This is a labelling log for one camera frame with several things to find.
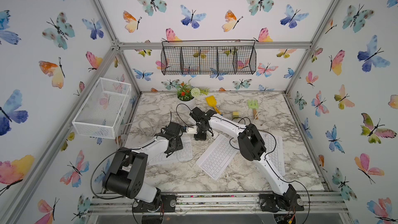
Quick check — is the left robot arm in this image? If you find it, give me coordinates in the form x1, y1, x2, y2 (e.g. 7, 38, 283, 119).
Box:
102, 122, 187, 212

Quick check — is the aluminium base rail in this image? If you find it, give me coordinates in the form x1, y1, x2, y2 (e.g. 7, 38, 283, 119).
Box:
88, 191, 348, 216

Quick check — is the black cable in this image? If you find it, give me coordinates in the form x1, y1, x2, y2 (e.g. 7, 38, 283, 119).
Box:
228, 116, 252, 150

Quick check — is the white keyboard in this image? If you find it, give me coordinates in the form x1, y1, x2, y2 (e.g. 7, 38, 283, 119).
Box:
260, 132, 286, 176
196, 134, 238, 180
148, 137, 193, 166

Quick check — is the potted plant white pot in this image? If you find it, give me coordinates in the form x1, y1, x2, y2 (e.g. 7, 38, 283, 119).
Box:
176, 80, 210, 109

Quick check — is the white mesh wall basket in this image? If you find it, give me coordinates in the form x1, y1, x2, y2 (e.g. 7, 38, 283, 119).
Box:
72, 77, 132, 139

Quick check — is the black wire wall basket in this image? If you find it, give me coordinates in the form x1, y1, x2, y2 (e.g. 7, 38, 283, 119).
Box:
158, 40, 257, 76

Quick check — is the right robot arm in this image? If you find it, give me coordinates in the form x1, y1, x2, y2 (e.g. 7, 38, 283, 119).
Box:
190, 107, 305, 213

